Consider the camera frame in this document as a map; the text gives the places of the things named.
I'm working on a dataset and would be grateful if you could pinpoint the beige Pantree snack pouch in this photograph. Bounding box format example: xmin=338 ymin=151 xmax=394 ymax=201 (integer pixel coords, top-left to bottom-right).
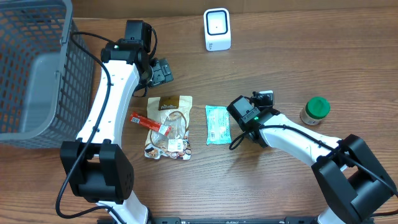
xmin=144 ymin=95 xmax=193 ymax=161

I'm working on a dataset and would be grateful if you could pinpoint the teal wet wipes pack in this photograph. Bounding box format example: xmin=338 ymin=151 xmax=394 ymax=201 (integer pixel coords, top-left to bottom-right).
xmin=205 ymin=105 xmax=232 ymax=145

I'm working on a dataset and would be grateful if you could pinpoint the green lid jar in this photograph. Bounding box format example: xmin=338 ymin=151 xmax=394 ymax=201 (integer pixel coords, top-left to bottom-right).
xmin=300 ymin=96 xmax=331 ymax=125

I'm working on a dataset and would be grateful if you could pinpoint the red snack stick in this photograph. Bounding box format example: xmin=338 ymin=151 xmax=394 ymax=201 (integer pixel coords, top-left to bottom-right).
xmin=130 ymin=111 xmax=172 ymax=136

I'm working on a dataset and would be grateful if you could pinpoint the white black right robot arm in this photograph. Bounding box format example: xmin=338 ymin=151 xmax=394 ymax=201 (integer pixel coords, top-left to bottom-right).
xmin=227 ymin=91 xmax=397 ymax=223

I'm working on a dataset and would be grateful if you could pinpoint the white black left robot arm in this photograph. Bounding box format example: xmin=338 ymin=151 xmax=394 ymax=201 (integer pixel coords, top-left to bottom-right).
xmin=55 ymin=20 xmax=174 ymax=224

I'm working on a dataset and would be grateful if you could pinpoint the white barcode scanner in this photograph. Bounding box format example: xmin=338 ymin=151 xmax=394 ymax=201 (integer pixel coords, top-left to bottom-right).
xmin=203 ymin=7 xmax=232 ymax=52

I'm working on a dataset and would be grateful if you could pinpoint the grey plastic mesh basket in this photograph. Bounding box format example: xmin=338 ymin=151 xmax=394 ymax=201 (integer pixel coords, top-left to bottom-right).
xmin=1 ymin=1 xmax=95 ymax=149

